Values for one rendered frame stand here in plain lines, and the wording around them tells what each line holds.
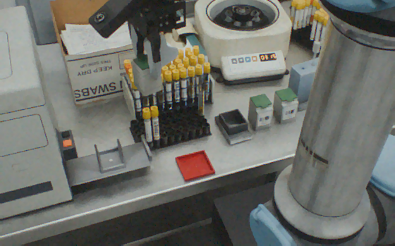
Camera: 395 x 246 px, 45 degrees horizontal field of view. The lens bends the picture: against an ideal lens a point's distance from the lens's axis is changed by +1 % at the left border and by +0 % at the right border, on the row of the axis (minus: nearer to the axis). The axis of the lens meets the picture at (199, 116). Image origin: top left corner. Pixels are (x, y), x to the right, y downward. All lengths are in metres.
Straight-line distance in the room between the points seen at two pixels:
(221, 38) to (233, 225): 0.54
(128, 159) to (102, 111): 0.22
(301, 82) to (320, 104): 0.69
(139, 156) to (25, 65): 0.31
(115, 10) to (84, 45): 0.50
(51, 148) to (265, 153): 0.46
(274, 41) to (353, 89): 0.84
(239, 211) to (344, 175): 0.38
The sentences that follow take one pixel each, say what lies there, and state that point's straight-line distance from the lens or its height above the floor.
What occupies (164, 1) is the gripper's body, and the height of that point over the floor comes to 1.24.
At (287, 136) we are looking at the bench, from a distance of 1.11.
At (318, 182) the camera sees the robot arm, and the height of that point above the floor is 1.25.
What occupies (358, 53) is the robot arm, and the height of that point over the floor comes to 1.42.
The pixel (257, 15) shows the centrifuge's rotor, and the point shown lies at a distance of 1.33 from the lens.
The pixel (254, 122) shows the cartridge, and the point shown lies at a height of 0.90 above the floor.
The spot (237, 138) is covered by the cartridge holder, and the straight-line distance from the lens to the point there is 1.07.
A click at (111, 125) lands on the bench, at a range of 1.14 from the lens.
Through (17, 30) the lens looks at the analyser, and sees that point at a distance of 0.94.
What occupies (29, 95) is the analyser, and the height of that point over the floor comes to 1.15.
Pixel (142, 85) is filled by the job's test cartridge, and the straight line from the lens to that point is 0.91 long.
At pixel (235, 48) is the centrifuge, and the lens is 1.24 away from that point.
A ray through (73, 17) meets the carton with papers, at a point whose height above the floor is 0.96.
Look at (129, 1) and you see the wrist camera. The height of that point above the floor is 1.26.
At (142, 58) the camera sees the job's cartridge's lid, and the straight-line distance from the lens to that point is 0.92.
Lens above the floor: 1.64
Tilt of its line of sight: 42 degrees down
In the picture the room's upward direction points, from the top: straight up
